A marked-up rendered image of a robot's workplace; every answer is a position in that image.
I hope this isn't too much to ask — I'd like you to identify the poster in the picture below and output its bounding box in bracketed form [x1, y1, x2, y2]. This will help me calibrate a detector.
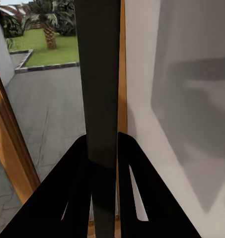
[74, 0, 121, 238]

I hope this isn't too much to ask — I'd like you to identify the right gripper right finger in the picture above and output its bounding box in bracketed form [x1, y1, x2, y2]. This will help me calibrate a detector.
[117, 132, 202, 238]

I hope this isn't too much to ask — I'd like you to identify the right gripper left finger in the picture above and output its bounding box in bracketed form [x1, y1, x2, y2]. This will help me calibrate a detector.
[0, 134, 92, 238]

